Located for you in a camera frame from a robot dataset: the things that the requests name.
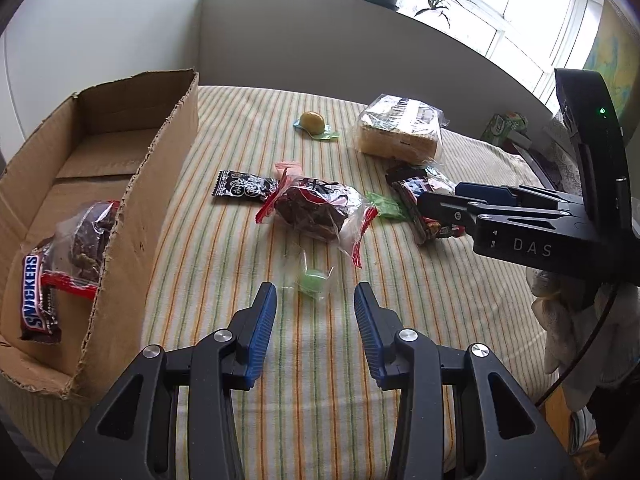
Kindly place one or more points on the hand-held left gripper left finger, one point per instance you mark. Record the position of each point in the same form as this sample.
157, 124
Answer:
262, 330

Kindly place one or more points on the black candy packet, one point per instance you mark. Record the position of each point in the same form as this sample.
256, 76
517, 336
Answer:
242, 186

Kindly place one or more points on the small green packet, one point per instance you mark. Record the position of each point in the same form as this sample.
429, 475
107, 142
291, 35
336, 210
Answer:
387, 206

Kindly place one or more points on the clear bag of brown snacks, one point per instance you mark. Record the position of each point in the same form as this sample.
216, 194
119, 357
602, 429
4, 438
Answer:
310, 205

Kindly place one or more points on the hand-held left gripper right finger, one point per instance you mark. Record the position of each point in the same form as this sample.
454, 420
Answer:
367, 330

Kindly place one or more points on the green carton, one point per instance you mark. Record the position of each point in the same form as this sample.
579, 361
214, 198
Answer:
502, 127

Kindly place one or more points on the person's right hand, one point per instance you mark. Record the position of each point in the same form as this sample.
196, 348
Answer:
555, 320

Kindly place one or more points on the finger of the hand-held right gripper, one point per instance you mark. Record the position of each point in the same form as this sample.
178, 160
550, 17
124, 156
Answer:
480, 191
440, 207

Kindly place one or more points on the striped cloth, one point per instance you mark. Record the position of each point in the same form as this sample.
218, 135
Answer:
310, 410

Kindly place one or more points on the white wardrobe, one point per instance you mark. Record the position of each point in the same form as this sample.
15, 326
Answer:
100, 35

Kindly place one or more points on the white framed window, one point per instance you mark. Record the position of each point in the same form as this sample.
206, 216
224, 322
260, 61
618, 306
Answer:
525, 15

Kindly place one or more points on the small pink candy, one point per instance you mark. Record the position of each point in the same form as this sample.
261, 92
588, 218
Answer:
287, 167

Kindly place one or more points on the green jelly cup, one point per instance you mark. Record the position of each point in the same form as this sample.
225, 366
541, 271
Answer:
312, 281

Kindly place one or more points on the white lace cloth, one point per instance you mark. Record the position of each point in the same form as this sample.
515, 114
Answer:
562, 165

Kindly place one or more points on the dark red box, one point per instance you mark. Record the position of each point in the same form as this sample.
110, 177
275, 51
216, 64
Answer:
525, 157

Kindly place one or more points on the wall map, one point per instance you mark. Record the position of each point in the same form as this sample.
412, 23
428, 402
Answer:
617, 60

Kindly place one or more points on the clear bag of chocolate cookies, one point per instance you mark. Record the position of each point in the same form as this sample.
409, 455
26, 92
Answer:
85, 240

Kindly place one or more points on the clear pack of crackers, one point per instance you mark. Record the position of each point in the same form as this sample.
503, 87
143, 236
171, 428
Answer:
395, 130

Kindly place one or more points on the brown cardboard box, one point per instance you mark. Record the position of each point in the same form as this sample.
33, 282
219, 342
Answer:
70, 160

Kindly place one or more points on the brown chocolate bar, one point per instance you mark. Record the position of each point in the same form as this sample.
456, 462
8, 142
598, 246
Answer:
37, 300

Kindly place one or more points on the yellow ball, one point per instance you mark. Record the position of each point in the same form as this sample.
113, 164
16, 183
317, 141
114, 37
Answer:
311, 121

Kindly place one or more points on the clear bag of chocolate bars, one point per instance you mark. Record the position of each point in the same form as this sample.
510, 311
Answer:
407, 185

